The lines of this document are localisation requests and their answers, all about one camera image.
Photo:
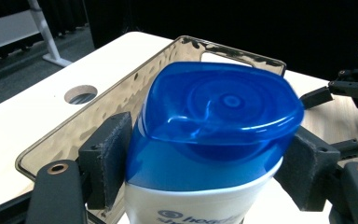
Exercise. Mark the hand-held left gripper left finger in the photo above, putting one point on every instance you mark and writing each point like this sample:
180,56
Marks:
105,155

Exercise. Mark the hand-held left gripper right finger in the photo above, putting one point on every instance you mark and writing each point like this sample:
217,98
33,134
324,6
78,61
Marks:
310,171

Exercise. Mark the transparent brown plastic bin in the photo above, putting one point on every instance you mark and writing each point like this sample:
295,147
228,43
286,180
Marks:
105,102

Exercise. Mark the white shampoo bottle blue cap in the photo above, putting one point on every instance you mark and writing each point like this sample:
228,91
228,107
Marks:
214,109

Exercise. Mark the white metal stand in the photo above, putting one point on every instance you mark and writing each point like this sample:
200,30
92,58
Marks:
9,31

